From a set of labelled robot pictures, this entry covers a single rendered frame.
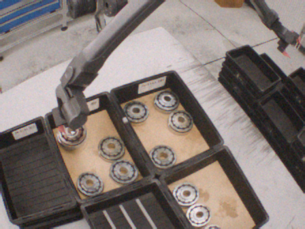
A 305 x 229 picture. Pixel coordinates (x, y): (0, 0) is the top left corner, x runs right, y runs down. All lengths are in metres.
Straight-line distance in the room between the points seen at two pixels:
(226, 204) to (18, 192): 0.84
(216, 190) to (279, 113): 1.18
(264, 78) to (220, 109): 0.77
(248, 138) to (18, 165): 1.12
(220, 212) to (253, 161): 0.41
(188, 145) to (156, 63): 0.59
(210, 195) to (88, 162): 0.48
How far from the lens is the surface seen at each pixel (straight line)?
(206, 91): 1.58
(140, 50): 1.71
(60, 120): 0.86
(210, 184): 1.16
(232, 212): 1.15
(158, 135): 1.21
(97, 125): 1.22
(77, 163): 1.14
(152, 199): 1.09
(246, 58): 2.26
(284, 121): 2.18
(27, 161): 1.19
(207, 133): 1.21
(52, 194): 1.11
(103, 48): 0.70
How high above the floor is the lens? 1.85
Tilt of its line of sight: 54 degrees down
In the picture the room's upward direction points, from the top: 12 degrees clockwise
